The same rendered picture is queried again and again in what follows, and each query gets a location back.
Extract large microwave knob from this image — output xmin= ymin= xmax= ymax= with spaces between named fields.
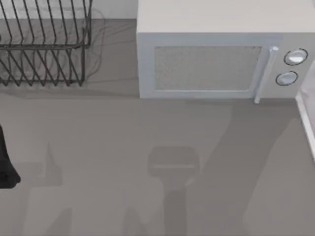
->
xmin=283 ymin=48 xmax=309 ymax=66

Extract microwave door handle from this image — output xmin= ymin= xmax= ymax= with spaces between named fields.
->
xmin=253 ymin=46 xmax=279 ymax=104

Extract pale microwave oven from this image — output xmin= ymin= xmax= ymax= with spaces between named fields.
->
xmin=136 ymin=0 xmax=315 ymax=104

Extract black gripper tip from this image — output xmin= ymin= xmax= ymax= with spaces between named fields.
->
xmin=0 ymin=125 xmax=21 ymax=190

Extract black wire dish rack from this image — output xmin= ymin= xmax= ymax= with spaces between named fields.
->
xmin=0 ymin=0 xmax=94 ymax=87

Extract microwave door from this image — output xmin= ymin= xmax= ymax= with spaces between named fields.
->
xmin=137 ymin=32 xmax=283 ymax=99

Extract small microwave knob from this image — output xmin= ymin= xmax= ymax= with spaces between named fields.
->
xmin=275 ymin=70 xmax=299 ymax=86

